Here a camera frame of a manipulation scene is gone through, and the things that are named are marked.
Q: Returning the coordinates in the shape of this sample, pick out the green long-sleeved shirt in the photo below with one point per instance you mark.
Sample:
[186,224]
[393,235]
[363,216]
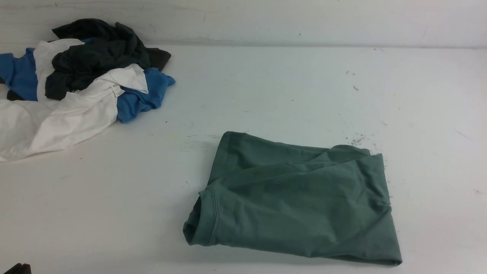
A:
[306,201]

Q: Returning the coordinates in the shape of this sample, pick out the dark grey shirt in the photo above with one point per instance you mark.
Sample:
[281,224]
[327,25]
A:
[104,47]

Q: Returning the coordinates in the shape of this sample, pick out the white shirt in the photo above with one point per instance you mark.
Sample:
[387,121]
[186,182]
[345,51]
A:
[32,127]

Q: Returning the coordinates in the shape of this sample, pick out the blue shirt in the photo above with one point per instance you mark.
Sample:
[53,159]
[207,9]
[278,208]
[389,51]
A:
[18,74]

